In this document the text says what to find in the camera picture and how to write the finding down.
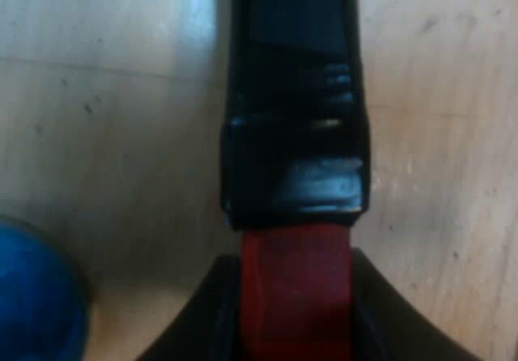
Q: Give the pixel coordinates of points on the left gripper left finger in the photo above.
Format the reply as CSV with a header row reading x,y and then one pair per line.
x,y
206,320

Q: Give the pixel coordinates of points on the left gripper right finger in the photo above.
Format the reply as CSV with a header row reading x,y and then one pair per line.
x,y
388,316

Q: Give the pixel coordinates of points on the bright blue tamper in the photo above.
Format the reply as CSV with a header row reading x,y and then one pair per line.
x,y
36,292

